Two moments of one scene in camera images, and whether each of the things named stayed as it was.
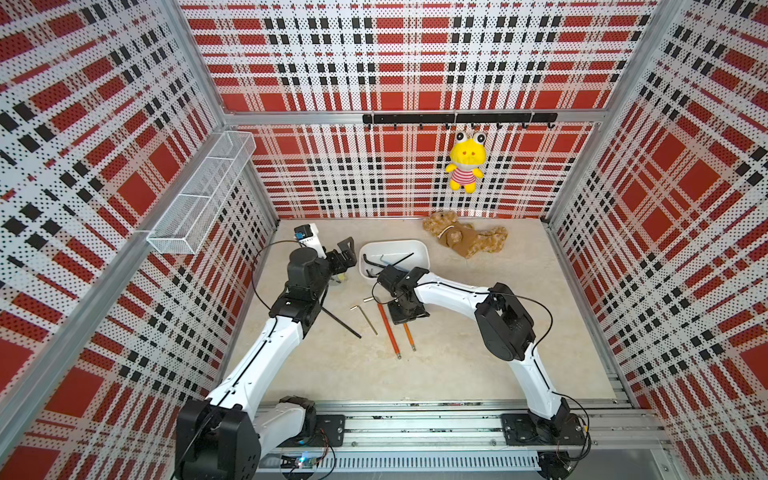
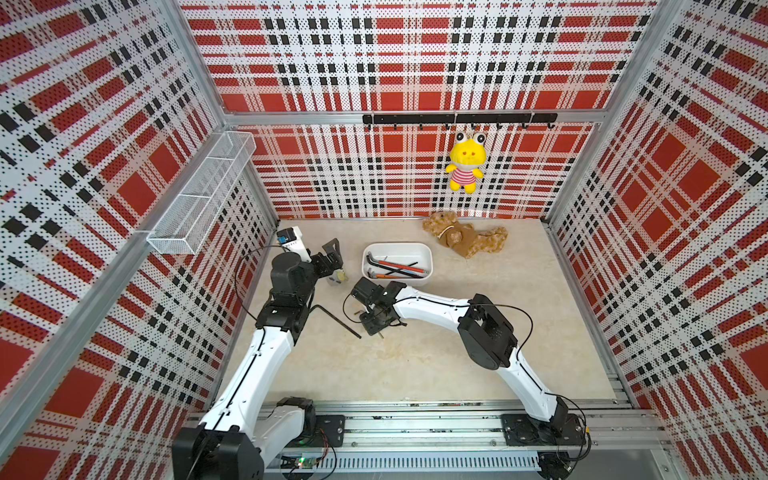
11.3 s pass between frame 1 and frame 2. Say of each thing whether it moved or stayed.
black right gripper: moved
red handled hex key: moved
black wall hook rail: stayed
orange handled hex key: moved
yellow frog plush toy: stayed
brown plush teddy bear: stayed
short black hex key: stayed
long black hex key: stayed
